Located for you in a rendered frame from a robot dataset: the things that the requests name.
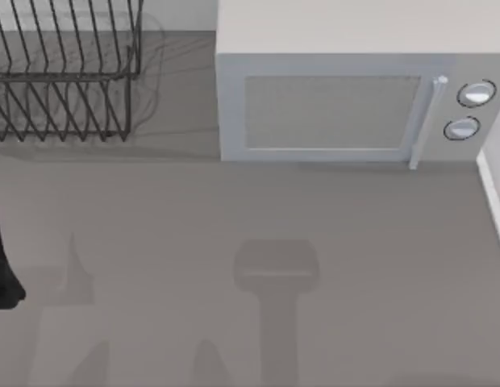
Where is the microwave door handle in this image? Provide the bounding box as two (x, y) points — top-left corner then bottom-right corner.
(408, 74), (449, 171)

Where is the black wire dish rack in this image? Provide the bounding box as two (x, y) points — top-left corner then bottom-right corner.
(0, 0), (145, 143)

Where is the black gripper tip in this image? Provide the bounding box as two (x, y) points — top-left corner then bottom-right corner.
(0, 205), (27, 311)

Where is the pale microwave oven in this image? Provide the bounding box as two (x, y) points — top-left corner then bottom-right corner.
(215, 0), (500, 171)

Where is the microwave oven door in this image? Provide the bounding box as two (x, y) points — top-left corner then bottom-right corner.
(216, 52), (456, 164)

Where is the small microwave knob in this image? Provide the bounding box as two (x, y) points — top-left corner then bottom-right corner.
(443, 115), (481, 142)

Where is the large microwave knob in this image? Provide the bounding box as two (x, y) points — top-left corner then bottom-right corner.
(456, 79), (498, 109)

